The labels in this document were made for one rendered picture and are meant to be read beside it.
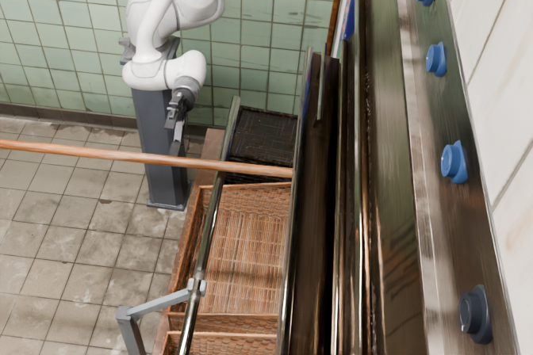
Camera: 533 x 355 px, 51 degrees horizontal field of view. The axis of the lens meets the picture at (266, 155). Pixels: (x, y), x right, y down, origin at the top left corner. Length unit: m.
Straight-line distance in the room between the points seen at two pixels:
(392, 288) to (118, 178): 2.56
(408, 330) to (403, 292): 0.06
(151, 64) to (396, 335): 1.40
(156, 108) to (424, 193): 1.88
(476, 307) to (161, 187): 2.53
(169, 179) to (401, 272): 2.17
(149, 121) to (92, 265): 0.81
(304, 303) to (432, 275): 0.55
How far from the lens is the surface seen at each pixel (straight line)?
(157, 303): 1.60
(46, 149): 1.79
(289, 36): 2.83
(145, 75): 1.97
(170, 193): 2.96
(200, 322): 1.95
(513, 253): 0.45
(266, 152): 2.20
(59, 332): 2.81
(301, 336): 1.16
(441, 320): 0.66
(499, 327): 0.47
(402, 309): 0.78
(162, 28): 2.27
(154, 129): 2.61
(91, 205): 3.15
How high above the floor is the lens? 2.47
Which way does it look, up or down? 49 degrees down
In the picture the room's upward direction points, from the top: 4 degrees clockwise
